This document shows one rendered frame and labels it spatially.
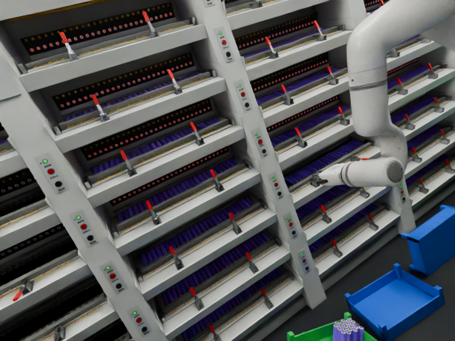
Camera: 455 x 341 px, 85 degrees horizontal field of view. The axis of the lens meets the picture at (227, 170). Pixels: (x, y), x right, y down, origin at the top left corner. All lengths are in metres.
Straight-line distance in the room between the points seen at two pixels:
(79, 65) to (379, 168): 0.94
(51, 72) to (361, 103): 0.89
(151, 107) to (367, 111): 0.67
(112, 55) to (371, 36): 0.74
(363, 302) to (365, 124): 0.88
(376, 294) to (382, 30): 1.10
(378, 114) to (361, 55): 0.16
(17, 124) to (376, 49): 0.99
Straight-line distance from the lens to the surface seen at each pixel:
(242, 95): 1.01
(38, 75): 0.96
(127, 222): 1.01
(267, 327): 1.38
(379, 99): 0.78
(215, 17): 1.07
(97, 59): 0.95
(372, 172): 0.83
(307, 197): 1.20
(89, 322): 1.10
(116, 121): 0.91
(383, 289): 1.47
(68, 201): 0.94
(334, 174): 0.93
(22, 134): 0.95
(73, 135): 0.92
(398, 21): 0.77
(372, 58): 0.77
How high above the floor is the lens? 1.03
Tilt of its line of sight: 13 degrees down
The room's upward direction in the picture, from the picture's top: 22 degrees counter-clockwise
